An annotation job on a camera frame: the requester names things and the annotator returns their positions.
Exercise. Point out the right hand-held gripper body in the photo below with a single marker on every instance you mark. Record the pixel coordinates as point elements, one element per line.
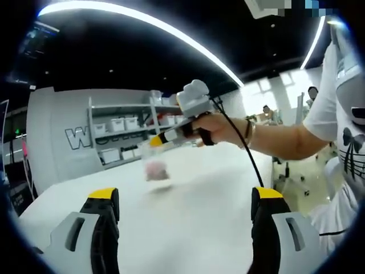
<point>195,100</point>

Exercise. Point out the person's right hand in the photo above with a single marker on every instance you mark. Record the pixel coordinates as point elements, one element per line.
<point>228,128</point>

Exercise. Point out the black equipment case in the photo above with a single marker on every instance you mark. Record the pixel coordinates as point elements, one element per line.
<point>22,199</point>

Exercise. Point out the grey metal shelf rack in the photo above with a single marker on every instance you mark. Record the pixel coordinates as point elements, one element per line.
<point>122,108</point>

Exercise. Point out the straight ceiling light strip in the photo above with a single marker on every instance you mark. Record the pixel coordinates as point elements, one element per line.
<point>313,42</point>

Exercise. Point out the grey worn chest device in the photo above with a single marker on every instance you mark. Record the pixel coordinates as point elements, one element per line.
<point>345,57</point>

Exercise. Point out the row of white storage boxes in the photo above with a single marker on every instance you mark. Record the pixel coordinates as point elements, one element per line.
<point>122,124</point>

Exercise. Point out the pink hanging item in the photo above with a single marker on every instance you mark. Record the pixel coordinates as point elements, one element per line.
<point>25,149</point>

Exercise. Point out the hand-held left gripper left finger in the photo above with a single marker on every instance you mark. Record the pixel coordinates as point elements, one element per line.
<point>99,242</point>

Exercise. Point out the clear resealable bag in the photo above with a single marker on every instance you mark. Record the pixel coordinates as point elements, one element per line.
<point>157,168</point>

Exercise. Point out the wall letter sign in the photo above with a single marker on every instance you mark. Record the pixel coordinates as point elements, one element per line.
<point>77,138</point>

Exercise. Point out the hanging ceiling screen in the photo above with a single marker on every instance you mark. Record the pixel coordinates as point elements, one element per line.
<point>40,42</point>

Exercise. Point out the white office chair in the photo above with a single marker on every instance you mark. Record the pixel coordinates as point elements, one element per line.
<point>293,177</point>

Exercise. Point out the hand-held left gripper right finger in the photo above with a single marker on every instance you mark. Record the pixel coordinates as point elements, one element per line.
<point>268,242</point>

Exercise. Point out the open laptop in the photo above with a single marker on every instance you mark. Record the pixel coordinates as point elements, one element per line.
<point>4,128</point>

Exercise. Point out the curved ceiling light strip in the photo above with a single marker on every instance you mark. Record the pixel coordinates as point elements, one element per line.
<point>159,25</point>

